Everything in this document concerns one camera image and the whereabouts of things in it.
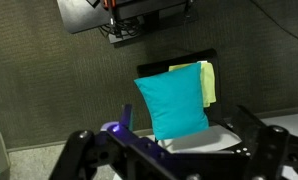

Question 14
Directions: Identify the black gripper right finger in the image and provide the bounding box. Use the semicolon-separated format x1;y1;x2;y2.
230;105;298;180

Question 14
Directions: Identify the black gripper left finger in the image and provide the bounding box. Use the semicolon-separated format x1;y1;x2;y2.
49;103;177;180

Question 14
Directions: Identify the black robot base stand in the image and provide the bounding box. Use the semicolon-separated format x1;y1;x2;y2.
56;0;198;44

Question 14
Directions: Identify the black perforated metal chair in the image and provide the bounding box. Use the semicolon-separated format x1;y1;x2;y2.
137;49;245;154

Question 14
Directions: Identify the teal pillow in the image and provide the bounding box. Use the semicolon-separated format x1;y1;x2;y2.
134;63;209;140

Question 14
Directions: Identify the yellow-green folded cloth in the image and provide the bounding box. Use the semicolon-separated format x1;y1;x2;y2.
174;61;216;109

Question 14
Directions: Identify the black floor cable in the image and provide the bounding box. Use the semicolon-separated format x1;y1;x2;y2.
250;0;298;46

